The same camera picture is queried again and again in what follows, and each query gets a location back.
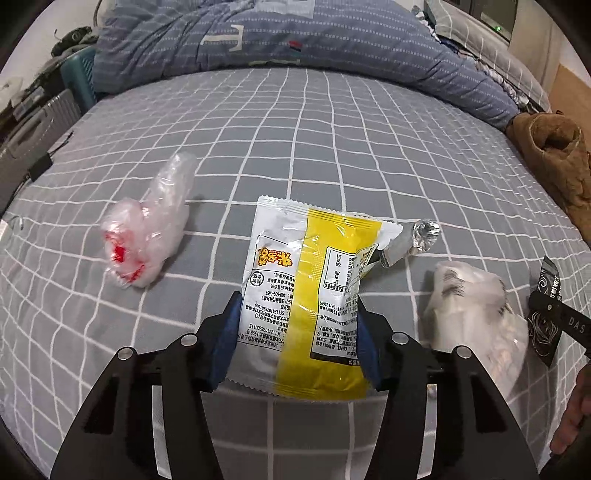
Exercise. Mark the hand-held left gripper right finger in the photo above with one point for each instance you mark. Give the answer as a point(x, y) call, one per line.
point(369, 346)

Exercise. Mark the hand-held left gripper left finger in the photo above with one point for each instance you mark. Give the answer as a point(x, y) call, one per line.
point(226, 341)

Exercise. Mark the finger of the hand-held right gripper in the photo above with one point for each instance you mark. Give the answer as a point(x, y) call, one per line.
point(547, 307)

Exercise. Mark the yellow white snack packet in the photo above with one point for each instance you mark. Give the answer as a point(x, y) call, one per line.
point(286, 258)

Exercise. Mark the person's right hand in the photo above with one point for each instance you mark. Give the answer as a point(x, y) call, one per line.
point(575, 415)

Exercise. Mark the white plastic bag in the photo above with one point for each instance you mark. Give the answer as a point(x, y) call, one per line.
point(466, 304)

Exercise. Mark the silver foil wrapper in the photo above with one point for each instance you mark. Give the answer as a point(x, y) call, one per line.
point(411, 240)

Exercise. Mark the clear plastic bag red print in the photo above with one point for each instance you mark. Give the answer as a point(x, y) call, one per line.
point(152, 221)

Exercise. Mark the brown fleece garment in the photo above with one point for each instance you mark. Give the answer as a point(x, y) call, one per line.
point(554, 161)

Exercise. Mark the wooden headboard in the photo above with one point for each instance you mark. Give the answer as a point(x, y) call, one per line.
point(572, 92)

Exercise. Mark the grey checked pillow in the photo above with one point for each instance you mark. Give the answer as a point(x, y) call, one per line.
point(498, 55)

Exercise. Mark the black power adapter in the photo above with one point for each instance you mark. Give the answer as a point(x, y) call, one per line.
point(39, 166)

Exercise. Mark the grey suitcase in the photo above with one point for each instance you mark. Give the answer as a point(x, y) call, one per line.
point(37, 124)

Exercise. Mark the dark framed window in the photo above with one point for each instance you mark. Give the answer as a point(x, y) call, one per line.
point(496, 14)

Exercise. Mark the teal plastic crate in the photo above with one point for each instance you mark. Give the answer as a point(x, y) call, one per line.
point(78, 78)

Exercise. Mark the blue striped duvet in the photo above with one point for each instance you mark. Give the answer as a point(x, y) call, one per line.
point(277, 37)

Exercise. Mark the white rounded appliance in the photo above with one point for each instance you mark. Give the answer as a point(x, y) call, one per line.
point(9, 90)

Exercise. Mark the black clutter pile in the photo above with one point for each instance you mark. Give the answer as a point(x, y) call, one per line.
point(69, 39)

